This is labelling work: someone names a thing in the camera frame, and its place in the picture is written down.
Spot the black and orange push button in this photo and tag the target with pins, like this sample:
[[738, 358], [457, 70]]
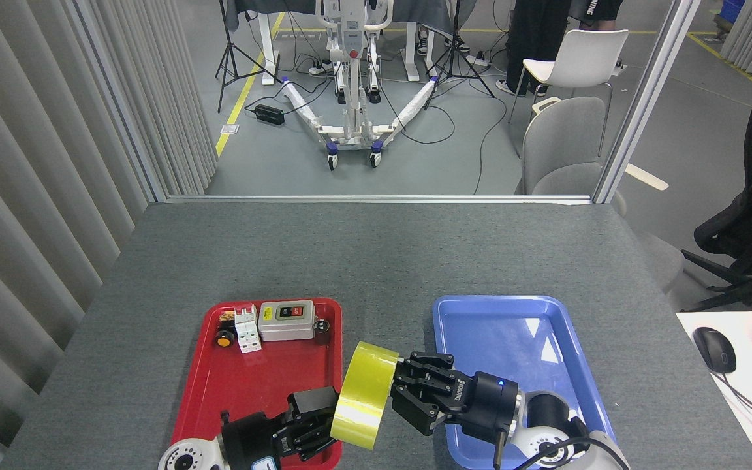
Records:
[[224, 339]]

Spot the white circuit breaker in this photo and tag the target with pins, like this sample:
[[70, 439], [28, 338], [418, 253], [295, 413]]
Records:
[[247, 329]]

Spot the white plastic chair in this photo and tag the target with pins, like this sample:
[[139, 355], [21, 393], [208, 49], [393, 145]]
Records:
[[578, 59]]

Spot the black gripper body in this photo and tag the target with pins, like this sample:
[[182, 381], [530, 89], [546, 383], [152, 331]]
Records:
[[490, 408], [249, 444]]

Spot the blue bin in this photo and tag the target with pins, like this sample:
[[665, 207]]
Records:
[[732, 12]]

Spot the white power strip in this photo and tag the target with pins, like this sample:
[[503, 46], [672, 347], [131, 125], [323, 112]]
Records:
[[478, 61]]

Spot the grey upholstered chair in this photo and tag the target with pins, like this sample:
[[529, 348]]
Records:
[[559, 143]]

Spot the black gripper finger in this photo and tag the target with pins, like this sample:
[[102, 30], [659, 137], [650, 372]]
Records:
[[311, 437], [428, 369], [425, 411], [314, 405]]

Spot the grey push button switch box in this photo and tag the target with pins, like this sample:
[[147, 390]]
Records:
[[284, 326]]

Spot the black power adapter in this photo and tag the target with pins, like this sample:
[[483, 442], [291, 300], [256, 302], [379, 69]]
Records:
[[269, 115]]

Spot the black computer mouse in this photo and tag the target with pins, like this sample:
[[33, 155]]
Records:
[[715, 349]]

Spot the red plastic tray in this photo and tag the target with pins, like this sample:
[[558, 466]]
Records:
[[252, 378]]

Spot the silver aluminium post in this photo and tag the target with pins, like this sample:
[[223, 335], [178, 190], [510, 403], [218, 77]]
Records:
[[650, 91]]

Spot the person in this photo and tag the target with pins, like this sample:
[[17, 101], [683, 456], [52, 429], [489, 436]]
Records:
[[532, 26]]

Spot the blue plastic tray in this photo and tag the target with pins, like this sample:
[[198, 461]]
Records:
[[513, 339]]

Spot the white wheeled stand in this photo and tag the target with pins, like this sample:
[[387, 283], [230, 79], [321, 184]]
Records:
[[350, 124]]

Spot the black tripod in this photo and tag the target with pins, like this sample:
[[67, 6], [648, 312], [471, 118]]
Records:
[[455, 46], [228, 46]]

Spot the yellow tape roll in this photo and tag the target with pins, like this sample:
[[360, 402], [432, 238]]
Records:
[[363, 398]]

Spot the white desk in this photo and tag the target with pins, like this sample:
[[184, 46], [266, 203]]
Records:
[[748, 352]]

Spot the black round knob switch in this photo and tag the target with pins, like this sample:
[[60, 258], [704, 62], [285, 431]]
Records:
[[322, 329]]

